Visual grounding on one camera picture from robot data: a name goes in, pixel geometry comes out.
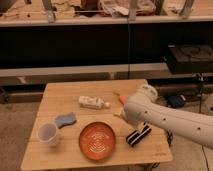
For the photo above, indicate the black box on shelf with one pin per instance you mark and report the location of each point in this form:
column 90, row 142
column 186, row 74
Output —
column 189, row 59

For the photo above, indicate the white tube bottle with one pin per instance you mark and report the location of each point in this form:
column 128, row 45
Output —
column 93, row 102

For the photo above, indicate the clear plastic cup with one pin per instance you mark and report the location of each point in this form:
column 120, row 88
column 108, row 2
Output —
column 48, row 134

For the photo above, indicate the orange ceramic bowl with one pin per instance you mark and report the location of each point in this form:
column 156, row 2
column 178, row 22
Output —
column 97, row 141

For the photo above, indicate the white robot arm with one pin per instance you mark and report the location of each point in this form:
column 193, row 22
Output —
column 140, row 106

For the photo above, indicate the wooden table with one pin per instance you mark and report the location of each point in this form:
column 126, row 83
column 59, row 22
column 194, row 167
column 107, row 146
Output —
column 62, row 98

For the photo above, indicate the blue sponge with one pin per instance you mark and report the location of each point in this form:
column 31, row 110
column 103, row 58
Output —
column 65, row 120

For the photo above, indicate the orange carrot toy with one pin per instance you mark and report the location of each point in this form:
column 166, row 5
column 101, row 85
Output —
column 121, row 98

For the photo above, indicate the black power adapter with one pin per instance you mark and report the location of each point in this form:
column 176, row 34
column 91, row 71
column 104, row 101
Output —
column 176, row 101

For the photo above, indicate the black white striped block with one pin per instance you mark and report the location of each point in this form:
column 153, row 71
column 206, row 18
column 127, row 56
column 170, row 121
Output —
column 137, row 135

